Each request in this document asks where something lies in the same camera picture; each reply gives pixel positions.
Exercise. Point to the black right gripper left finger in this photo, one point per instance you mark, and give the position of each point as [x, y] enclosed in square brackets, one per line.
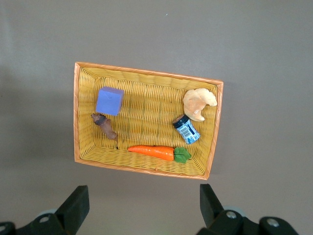
[71, 213]

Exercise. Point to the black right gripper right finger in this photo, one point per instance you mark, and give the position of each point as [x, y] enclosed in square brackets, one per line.
[215, 215]

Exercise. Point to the small blue jar black lid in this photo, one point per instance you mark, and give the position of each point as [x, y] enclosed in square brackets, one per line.
[188, 132]

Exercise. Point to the orange toy carrot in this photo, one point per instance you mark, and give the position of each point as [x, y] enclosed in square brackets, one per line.
[154, 151]

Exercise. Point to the brown toy root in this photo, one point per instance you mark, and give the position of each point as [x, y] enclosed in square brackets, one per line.
[105, 126]

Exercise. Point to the toy croissant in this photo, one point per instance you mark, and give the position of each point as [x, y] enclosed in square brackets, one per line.
[195, 104]

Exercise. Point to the purple foam cube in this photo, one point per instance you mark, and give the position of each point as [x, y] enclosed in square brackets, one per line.
[109, 101]

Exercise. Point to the yellow wicker tray orange rim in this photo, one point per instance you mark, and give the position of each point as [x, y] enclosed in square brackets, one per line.
[146, 117]

